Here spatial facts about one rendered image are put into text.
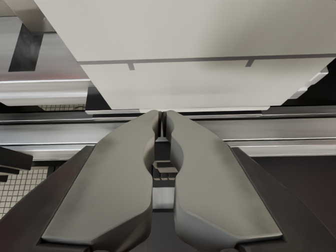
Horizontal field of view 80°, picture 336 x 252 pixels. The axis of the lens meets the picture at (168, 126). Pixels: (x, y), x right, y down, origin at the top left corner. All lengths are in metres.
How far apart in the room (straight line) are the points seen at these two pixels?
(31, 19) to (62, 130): 0.30
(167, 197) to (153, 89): 0.11
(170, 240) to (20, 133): 0.47
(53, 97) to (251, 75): 0.23
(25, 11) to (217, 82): 0.21
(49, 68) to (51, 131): 0.30
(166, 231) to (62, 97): 0.20
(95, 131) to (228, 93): 0.37
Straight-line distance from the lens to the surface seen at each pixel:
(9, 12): 0.34
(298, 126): 0.55
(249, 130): 0.50
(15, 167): 0.58
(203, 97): 0.20
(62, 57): 0.27
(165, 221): 0.21
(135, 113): 0.24
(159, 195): 0.21
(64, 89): 0.27
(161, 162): 0.41
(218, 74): 0.17
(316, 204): 0.85
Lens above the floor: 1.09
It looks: 19 degrees down
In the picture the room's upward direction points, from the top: 179 degrees clockwise
